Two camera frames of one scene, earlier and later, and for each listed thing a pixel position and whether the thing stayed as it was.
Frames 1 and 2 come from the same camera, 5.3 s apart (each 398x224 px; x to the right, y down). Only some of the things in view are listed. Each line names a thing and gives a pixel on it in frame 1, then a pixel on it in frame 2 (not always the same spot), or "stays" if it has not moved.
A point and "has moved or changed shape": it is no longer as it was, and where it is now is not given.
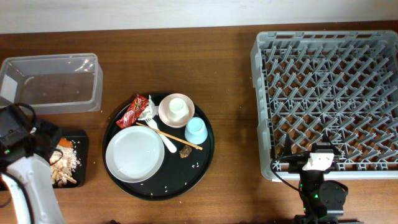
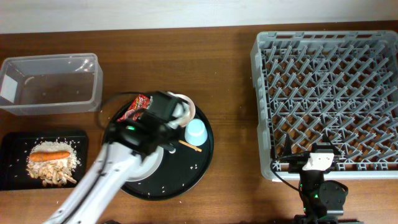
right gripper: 297,163 stays
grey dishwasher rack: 343,83 stays
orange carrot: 64,142 has moved or changed shape
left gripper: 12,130 to 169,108
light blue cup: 196,130 stays
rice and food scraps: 65,142 to 56,171
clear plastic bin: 53,83 stays
